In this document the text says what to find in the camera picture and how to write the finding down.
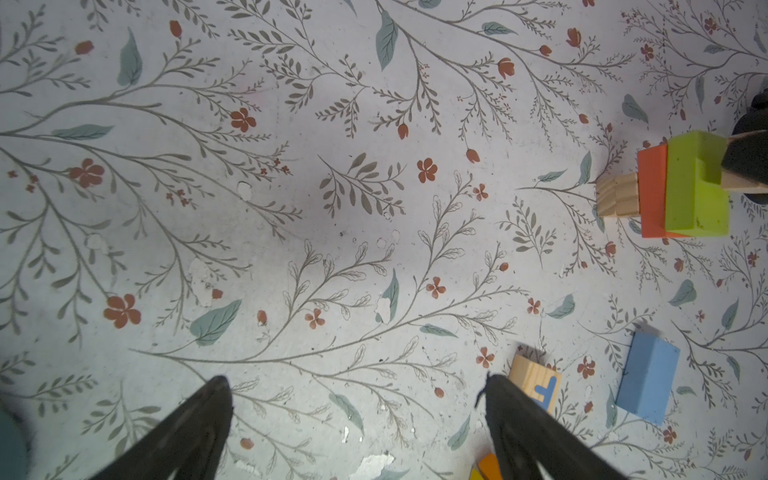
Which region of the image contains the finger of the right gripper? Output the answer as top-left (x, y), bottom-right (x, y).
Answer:
top-left (721, 89), bottom-right (767, 204)

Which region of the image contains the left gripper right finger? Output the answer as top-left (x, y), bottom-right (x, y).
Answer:
top-left (482, 374), bottom-right (626, 480)

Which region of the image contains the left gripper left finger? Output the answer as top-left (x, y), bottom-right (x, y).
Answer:
top-left (94, 375), bottom-right (233, 479)

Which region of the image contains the green wood block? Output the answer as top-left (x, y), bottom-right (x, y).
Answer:
top-left (665, 131), bottom-right (730, 238)

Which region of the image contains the small natural wood cube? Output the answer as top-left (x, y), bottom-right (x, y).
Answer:
top-left (508, 355), bottom-right (562, 415)

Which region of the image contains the red-orange wood block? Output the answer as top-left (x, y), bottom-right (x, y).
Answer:
top-left (637, 144), bottom-right (685, 239)

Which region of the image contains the natural wood arch block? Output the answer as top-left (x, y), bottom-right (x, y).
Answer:
top-left (596, 173), bottom-right (640, 218)

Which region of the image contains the blue wood block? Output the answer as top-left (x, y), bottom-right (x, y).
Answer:
top-left (615, 331), bottom-right (680, 426)

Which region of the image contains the yellow orange triangle block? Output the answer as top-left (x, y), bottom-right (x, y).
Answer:
top-left (469, 453), bottom-right (503, 480)

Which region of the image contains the teal ceramic cup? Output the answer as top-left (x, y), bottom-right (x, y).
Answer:
top-left (0, 410), bottom-right (28, 480)

